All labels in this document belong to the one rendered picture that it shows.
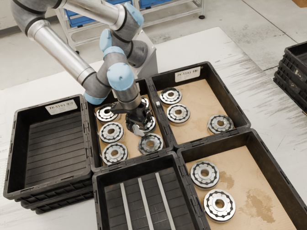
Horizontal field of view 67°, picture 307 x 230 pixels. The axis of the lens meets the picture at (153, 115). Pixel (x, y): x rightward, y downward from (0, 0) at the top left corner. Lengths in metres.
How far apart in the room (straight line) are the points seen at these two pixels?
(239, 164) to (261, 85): 0.59
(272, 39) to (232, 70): 1.62
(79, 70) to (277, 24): 2.76
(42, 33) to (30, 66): 2.17
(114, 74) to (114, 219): 0.49
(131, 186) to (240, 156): 0.43
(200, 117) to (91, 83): 0.49
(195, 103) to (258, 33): 2.12
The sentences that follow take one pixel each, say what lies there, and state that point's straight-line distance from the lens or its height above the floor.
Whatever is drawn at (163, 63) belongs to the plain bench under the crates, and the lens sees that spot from 1.49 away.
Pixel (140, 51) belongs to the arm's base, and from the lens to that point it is 1.26.
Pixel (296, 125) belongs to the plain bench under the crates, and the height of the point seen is 0.70.
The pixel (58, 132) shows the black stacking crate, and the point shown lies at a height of 0.83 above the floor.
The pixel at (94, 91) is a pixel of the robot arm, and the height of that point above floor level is 1.08.
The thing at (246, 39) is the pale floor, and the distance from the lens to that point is 2.96.
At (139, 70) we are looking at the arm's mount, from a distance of 1.29.
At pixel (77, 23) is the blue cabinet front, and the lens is 2.84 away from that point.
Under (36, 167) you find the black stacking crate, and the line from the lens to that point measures 1.07.
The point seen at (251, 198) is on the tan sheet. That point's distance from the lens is 0.90.
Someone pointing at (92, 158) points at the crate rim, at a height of 0.93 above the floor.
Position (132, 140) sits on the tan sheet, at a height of 0.83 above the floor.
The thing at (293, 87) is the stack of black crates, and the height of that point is 0.40.
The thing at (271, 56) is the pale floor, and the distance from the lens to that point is 2.78.
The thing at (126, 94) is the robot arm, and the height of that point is 1.14.
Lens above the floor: 1.65
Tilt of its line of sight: 52 degrees down
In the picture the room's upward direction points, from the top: 9 degrees counter-clockwise
